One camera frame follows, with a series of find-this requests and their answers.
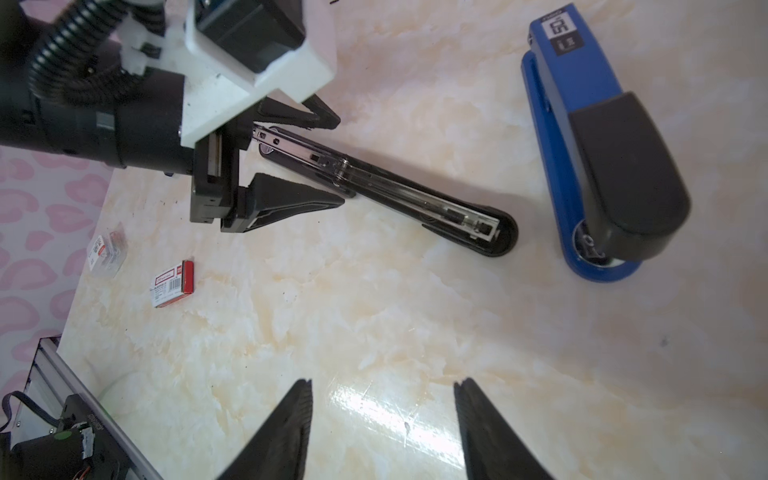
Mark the red white staple box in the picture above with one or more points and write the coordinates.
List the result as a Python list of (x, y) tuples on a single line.
[(173, 284)]

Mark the aluminium frame rail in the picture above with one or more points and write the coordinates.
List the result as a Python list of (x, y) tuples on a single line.
[(49, 382)]

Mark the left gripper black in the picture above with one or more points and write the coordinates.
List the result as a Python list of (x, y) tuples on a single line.
[(147, 137)]

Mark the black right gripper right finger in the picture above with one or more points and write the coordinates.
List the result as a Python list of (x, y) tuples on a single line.
[(491, 448)]

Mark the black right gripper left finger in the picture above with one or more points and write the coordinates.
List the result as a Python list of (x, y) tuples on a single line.
[(279, 448)]

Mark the clear plastic staple packet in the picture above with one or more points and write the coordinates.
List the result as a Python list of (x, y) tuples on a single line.
[(107, 252)]

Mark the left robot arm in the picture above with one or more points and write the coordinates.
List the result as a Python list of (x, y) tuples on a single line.
[(125, 84)]

